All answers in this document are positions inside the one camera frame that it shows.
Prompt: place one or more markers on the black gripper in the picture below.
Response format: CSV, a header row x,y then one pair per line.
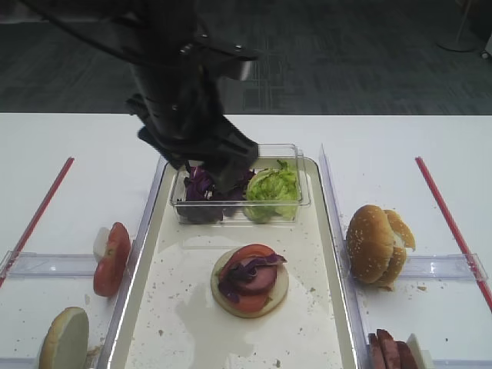
x,y
183,119

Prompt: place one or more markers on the purple cabbage piece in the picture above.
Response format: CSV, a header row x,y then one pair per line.
x,y
226,287

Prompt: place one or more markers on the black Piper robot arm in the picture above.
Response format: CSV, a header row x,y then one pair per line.
x,y
176,64

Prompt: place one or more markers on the green lettuce head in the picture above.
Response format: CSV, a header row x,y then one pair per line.
x,y
277,186

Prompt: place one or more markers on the tomato slice on bun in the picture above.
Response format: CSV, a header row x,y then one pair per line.
x,y
249,304

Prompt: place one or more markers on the upright tomato slices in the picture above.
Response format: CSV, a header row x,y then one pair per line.
x,y
110,269

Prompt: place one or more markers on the upright meat slices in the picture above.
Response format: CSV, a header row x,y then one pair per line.
x,y
387,353

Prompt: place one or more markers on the white block behind meat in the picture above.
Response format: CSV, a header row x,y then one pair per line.
x,y
421,356

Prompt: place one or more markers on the purple cabbage pile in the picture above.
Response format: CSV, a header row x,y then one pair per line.
x,y
199,186

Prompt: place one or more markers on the clear plastic container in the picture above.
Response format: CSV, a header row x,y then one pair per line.
x,y
268,156

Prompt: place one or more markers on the ham slice on bun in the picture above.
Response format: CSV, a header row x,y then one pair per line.
x,y
253,275

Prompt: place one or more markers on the white metal tray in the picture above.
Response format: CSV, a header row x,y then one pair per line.
x,y
180,325

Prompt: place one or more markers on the bottom bun on tray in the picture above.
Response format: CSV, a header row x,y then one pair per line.
x,y
276,296

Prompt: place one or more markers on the left red strip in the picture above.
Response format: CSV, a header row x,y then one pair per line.
x,y
38,217

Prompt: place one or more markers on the red strip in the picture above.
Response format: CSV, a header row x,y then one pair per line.
x,y
38,217
455,231

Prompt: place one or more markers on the sesame bun front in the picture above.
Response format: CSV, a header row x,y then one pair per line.
x,y
370,243

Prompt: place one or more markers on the sesame bun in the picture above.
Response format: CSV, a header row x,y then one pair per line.
x,y
370,243
403,240

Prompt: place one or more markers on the sesame bun rear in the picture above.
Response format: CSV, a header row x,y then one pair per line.
x,y
403,240

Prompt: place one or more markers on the upper left clear holder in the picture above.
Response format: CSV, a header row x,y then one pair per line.
x,y
33,265

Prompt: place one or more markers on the clear holder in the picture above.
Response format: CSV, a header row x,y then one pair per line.
x,y
33,265
452,267
462,364
18,363

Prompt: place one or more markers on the upright bun half left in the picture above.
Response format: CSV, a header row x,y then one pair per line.
x,y
66,343

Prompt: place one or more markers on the right red strip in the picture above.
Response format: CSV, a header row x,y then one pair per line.
x,y
455,231

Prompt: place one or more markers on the upper right clear holder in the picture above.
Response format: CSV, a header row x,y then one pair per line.
x,y
452,267

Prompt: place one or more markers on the lower left clear holder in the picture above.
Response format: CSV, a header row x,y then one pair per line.
x,y
18,363

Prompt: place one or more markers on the white stand base background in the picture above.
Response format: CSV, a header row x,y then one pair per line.
x,y
461,42

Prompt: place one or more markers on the lower right clear holder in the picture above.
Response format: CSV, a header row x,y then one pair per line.
x,y
462,364

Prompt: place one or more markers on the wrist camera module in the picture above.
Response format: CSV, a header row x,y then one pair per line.
x,y
220,58

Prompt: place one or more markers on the left clear vertical rail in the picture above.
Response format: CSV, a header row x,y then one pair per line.
x,y
115,350

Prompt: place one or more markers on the clear vertical rail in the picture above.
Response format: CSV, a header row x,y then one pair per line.
x,y
360,349
115,350

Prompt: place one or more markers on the right clear vertical rail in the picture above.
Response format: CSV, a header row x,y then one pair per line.
x,y
360,349

